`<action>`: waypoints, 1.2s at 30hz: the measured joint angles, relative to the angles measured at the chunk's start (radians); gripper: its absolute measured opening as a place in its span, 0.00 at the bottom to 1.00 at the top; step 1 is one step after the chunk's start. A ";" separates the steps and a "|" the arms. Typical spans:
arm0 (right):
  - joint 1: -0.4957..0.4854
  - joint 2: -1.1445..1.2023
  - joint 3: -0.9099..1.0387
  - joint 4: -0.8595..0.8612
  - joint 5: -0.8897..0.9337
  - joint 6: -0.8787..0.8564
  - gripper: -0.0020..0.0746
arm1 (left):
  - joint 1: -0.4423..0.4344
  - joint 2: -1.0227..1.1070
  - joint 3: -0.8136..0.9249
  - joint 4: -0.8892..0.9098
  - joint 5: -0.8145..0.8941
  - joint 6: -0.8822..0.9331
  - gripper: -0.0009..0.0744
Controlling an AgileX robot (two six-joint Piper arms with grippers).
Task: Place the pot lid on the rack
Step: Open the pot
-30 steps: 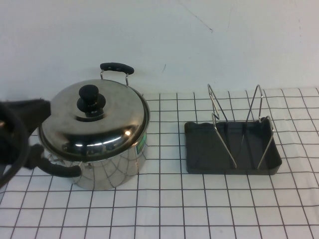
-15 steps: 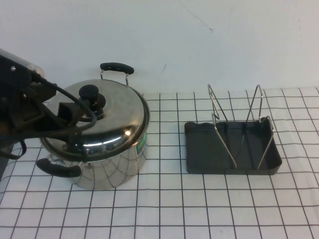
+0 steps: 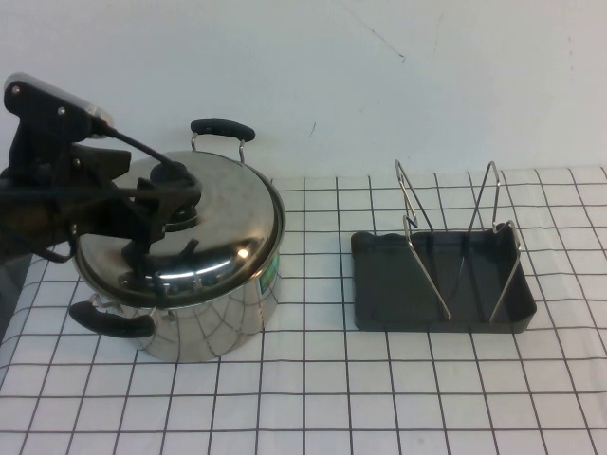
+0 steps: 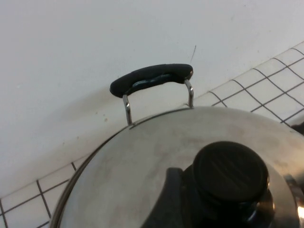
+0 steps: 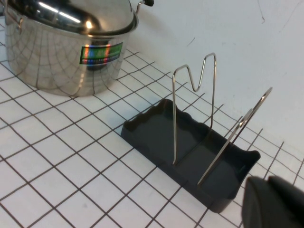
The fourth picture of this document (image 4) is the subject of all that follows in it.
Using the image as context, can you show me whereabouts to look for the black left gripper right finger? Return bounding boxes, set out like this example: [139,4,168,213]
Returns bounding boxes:
[284,174,304,228]

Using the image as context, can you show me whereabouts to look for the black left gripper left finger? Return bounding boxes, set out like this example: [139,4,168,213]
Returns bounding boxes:
[166,167,190,228]

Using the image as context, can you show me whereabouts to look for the stainless steel lid black knob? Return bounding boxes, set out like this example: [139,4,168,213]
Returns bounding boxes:
[49,106,304,228]

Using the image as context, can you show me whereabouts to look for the white black grid tablecloth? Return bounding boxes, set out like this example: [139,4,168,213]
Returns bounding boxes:
[0,40,304,228]

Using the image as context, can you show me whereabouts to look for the stainless steel pot black handles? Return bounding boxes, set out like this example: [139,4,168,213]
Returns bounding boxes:
[109,63,194,126]

